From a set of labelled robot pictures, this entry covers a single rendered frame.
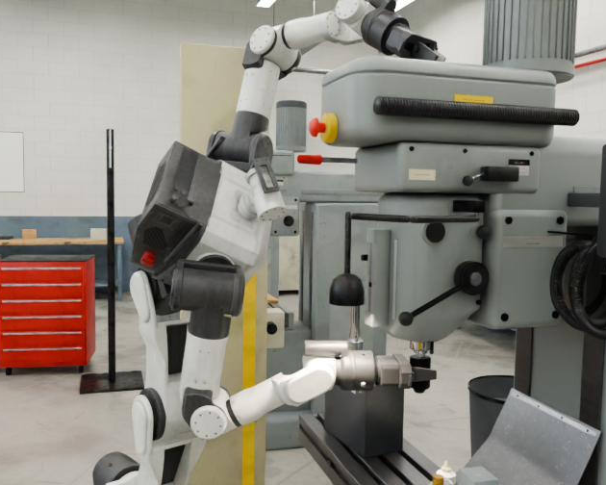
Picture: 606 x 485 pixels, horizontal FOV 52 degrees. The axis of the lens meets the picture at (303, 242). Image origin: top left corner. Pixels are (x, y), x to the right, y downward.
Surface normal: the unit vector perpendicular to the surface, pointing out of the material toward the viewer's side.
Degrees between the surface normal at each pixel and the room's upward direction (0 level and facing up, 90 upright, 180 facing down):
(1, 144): 90
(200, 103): 90
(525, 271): 90
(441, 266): 90
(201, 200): 58
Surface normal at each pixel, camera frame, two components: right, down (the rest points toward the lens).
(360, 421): -0.90, 0.02
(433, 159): 0.30, 0.08
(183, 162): 0.55, -0.47
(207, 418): 0.05, 0.22
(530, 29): -0.32, 0.07
